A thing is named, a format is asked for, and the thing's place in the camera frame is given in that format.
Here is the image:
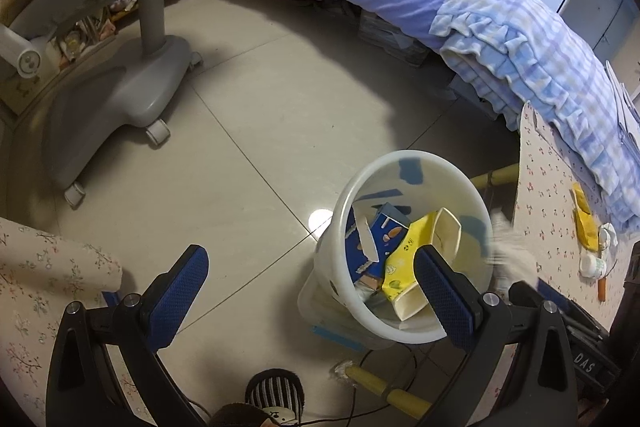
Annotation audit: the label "folded grey blue cloth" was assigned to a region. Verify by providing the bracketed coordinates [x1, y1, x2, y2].
[605, 59, 640, 142]

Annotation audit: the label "blue plaid ruffled blanket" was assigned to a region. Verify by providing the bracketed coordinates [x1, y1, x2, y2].
[430, 0, 640, 235]

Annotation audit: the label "black cable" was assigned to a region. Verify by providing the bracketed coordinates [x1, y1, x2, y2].
[300, 347, 418, 427]

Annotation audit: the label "yellow paper carton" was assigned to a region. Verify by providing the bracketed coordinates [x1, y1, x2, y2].
[381, 207, 463, 322]

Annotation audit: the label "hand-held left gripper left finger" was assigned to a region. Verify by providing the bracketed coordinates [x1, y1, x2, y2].
[46, 244, 210, 427]

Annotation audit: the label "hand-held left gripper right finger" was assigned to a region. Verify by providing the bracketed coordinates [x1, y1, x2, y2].
[413, 244, 581, 427]

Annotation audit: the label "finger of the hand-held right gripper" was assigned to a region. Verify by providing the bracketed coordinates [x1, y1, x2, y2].
[509, 281, 543, 308]

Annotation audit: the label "black white striped slipper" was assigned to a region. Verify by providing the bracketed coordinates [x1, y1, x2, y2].
[245, 368, 307, 423]

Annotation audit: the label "white tissue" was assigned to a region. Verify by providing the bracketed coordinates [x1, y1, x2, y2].
[487, 209, 541, 283]
[597, 223, 618, 250]

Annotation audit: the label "blue tape strip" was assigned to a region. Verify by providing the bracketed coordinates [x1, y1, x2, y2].
[312, 324, 366, 353]

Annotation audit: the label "grey wheeled chair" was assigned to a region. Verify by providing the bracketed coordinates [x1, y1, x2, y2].
[0, 0, 203, 208]

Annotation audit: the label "blue snack carton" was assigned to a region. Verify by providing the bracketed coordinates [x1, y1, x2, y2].
[344, 202, 411, 288]

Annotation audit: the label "small white plastic bottle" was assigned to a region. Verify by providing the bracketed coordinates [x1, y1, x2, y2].
[580, 252, 608, 280]

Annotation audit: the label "under-bed storage boxes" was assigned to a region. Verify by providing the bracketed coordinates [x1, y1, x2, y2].
[357, 9, 431, 68]

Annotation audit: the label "floral cloth table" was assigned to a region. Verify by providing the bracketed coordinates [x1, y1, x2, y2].
[510, 101, 640, 427]

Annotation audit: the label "white plastic waste bin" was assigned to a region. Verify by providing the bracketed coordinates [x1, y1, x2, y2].
[297, 149, 496, 350]

